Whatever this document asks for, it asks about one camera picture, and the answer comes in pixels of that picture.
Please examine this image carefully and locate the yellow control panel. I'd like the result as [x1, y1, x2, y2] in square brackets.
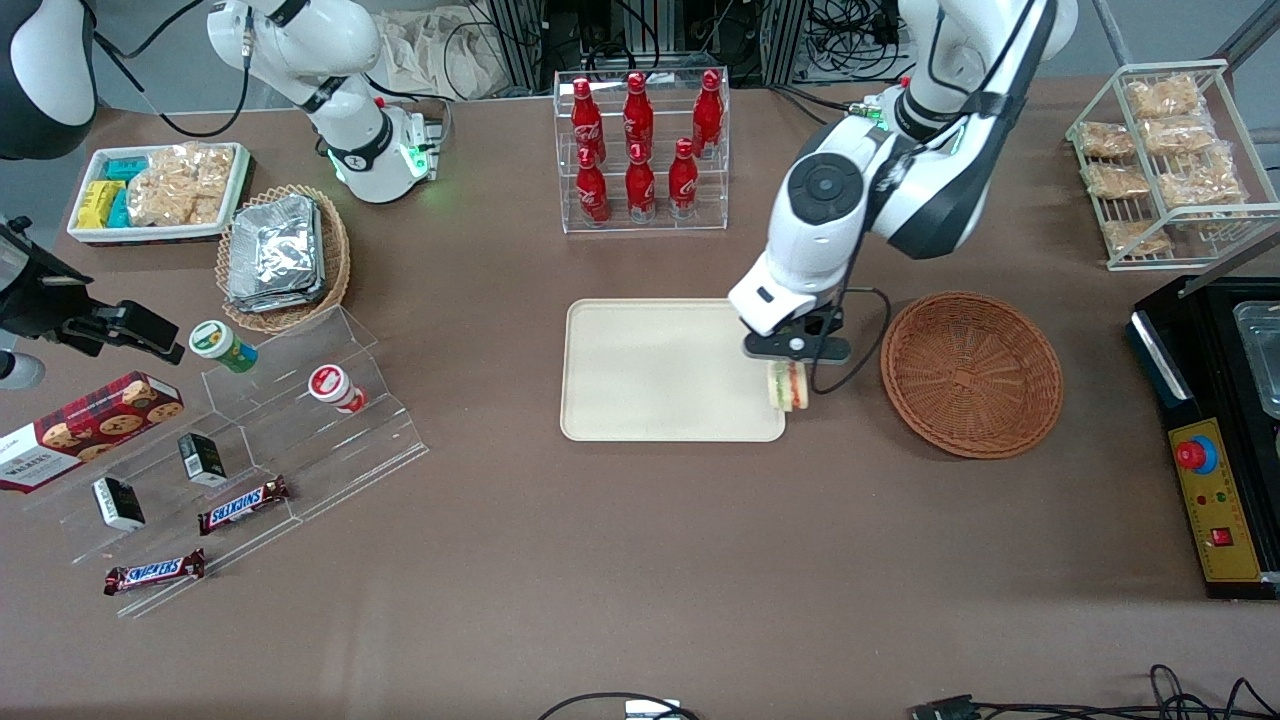
[1168, 418, 1264, 585]

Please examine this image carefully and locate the large clear snack bag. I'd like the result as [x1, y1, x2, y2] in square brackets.
[127, 143, 235, 227]

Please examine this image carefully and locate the grey metal bar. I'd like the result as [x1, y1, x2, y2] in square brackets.
[1180, 224, 1280, 298]

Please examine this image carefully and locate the black machine housing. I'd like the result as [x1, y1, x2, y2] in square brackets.
[1128, 275, 1280, 601]

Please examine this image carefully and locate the clear acrylic stepped display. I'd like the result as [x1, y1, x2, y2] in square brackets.
[20, 305, 431, 619]

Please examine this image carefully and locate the yellow snack packet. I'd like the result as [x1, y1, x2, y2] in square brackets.
[77, 180, 126, 230]

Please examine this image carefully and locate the clear acrylic bottle rack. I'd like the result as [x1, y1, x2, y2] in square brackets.
[553, 68, 731, 235]

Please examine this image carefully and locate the triangular sandwich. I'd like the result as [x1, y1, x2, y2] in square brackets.
[767, 362, 809, 413]

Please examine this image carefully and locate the beige plastic tray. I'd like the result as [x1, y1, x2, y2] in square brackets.
[560, 298, 787, 443]

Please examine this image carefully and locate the white wire rack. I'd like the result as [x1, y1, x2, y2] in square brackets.
[1065, 58, 1280, 272]

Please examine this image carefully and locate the red tartan cookie box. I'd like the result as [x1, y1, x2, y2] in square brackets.
[0, 371, 186, 495]

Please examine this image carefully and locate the clear bag of fried snacks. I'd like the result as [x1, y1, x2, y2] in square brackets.
[1140, 115, 1217, 157]
[1125, 75, 1207, 121]
[1078, 122, 1137, 160]
[1083, 163, 1151, 200]
[1102, 219, 1172, 257]
[1158, 150, 1247, 209]

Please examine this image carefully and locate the black cable with white plug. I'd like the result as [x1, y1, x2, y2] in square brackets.
[537, 692, 702, 720]

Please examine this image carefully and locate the grey metal pole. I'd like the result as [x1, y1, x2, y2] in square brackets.
[1093, 0, 1138, 67]

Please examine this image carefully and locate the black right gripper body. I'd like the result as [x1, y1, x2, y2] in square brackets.
[0, 215, 98, 341]

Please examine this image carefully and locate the black left wrist camera cable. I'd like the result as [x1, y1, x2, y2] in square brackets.
[810, 0, 1046, 395]

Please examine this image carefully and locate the black cable with black connector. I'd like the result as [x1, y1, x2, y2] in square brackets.
[910, 664, 1280, 720]

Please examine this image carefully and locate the white rectangular serving dish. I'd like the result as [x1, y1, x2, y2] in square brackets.
[67, 142, 252, 245]

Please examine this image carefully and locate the steel machine pan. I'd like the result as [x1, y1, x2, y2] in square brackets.
[1233, 300, 1280, 421]

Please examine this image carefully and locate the round brown wicker basket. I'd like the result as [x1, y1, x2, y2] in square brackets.
[880, 291, 1064, 460]

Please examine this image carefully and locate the red cola bottle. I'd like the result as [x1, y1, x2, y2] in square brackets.
[625, 143, 658, 224]
[667, 138, 700, 220]
[622, 72, 655, 159]
[692, 70, 725, 159]
[571, 78, 607, 163]
[576, 147, 612, 227]

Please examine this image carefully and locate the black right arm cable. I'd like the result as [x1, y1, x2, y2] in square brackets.
[92, 0, 253, 139]

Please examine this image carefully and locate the small black box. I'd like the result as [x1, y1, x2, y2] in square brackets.
[92, 477, 147, 533]
[177, 432, 229, 489]

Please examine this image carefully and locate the silver foil packs stack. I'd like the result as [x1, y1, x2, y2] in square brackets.
[226, 194, 327, 314]

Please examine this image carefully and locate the Snickers chocolate bar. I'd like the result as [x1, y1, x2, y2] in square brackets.
[104, 548, 207, 597]
[197, 476, 292, 537]

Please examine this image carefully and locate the red snack cup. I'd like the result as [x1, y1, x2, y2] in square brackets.
[307, 365, 368, 415]

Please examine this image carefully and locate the beige cloth bag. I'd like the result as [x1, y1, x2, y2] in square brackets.
[375, 8, 503, 101]

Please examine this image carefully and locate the green snack cup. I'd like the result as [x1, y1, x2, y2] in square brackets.
[189, 320, 259, 375]

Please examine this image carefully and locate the oval light wicker basket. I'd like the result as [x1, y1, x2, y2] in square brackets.
[216, 184, 352, 335]

